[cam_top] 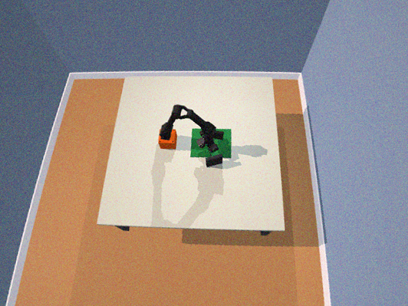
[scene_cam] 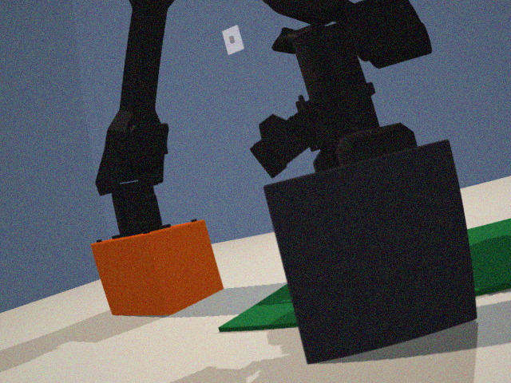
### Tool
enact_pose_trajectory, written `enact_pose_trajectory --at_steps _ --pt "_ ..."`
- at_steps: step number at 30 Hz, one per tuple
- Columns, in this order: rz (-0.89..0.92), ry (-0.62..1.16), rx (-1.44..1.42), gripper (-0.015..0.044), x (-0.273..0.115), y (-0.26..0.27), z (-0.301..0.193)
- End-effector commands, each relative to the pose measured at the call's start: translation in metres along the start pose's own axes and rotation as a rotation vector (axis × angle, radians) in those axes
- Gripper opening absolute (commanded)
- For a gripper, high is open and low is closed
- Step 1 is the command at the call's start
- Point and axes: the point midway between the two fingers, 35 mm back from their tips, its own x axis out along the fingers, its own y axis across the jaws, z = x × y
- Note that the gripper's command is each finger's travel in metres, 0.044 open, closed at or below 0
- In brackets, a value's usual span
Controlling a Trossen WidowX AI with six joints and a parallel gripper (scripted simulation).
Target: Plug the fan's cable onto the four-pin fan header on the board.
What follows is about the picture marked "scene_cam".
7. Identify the green circuit board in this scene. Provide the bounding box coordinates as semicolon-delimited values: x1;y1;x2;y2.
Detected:
218;219;511;332

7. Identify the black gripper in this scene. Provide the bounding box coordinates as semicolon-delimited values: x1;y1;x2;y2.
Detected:
307;73;417;172

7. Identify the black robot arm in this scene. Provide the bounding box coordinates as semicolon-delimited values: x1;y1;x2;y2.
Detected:
95;0;432;239

